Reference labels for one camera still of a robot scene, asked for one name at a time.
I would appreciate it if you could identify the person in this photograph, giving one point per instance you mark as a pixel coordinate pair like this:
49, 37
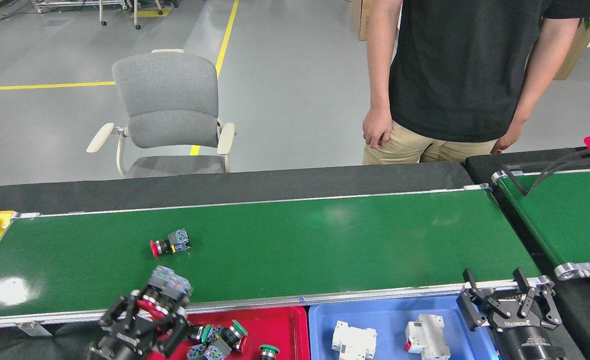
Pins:
470, 75

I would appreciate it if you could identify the black triangular guide frame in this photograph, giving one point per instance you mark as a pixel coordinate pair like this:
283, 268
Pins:
515, 181

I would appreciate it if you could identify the person's right hand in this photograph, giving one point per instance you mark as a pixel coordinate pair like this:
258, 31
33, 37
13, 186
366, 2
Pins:
377, 127

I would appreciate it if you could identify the white wheeled rack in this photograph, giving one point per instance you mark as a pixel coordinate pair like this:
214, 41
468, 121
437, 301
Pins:
102, 16
136, 19

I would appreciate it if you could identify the red plastic tray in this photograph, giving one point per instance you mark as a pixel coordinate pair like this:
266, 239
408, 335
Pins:
280, 325

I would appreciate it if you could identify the blue plastic tray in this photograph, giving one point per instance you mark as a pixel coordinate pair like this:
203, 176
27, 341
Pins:
390, 310

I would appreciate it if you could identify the person's left hand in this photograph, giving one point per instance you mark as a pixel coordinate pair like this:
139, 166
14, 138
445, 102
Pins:
509, 139

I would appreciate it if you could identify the person's left forearm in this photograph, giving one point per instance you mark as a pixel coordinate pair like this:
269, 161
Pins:
527, 95

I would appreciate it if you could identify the grey office chair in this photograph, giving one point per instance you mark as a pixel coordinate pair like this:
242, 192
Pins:
167, 95

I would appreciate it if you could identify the long green conveyor belt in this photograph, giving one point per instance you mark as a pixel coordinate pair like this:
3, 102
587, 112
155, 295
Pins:
300, 245

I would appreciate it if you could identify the person's right forearm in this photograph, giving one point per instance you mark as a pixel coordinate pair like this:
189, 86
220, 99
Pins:
380, 70

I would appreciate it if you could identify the short green conveyor belt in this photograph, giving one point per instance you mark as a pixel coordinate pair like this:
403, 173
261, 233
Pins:
575, 215

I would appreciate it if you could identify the potted plant tan pot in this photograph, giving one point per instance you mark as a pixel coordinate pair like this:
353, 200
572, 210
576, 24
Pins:
572, 55

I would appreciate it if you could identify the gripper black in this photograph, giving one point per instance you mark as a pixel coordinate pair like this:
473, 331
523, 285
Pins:
122, 345
525, 342

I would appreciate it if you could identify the white circuit breaker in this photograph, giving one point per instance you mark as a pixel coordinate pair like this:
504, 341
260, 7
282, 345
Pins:
352, 342
427, 332

